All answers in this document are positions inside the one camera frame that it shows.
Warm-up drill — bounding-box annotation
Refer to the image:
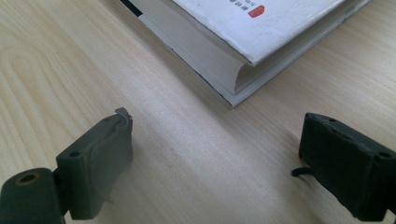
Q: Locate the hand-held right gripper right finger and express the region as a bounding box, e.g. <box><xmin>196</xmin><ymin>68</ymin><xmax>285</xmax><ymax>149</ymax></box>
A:
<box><xmin>291</xmin><ymin>112</ymin><xmax>396</xmax><ymax>222</ymax></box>

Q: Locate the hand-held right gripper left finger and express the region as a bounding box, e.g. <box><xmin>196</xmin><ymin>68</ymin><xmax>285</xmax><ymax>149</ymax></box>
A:
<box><xmin>55</xmin><ymin>106</ymin><xmax>134</xmax><ymax>220</ymax></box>

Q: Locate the white book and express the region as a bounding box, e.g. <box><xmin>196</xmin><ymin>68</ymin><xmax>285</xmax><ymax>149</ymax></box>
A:
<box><xmin>120</xmin><ymin>0</ymin><xmax>373</xmax><ymax>108</ymax></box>

